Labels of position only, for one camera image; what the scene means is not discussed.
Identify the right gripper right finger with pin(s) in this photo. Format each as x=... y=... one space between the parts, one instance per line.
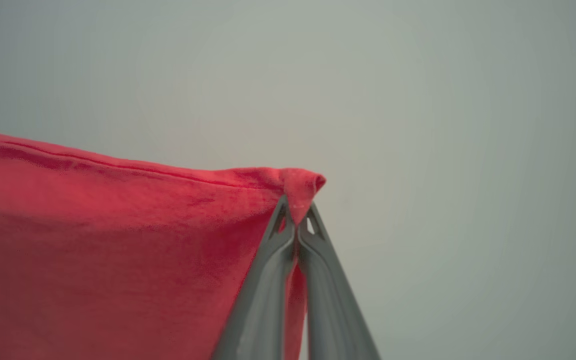
x=333 y=310

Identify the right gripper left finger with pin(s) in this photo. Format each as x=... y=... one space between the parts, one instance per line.
x=263 y=300

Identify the red garment with white stripes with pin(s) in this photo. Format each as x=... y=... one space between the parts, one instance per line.
x=118 y=260

